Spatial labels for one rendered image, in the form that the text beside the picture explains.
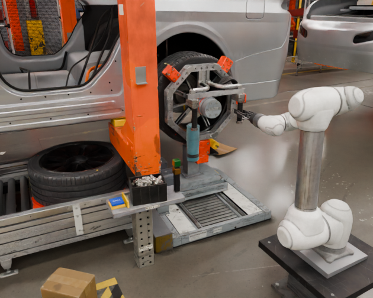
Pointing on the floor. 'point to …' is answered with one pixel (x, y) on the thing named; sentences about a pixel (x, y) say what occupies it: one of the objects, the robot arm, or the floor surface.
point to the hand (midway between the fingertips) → (240, 111)
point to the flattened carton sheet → (224, 149)
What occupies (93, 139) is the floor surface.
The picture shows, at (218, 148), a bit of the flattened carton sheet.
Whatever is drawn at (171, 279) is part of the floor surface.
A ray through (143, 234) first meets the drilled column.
